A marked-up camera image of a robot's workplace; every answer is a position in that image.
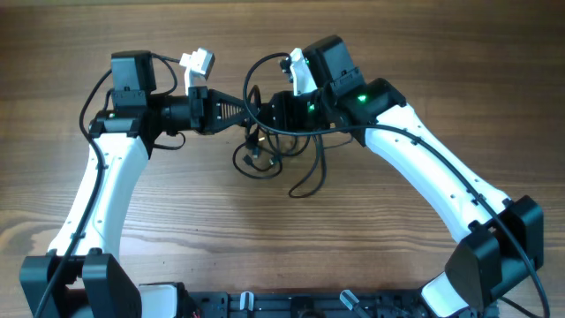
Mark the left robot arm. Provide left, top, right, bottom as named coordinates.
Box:
left=19, top=49, right=245, bottom=317

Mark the black cable bundle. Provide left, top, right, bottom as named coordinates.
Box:
left=231, top=86, right=330, bottom=199

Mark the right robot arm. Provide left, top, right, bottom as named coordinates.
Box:
left=251, top=35, right=547, bottom=317

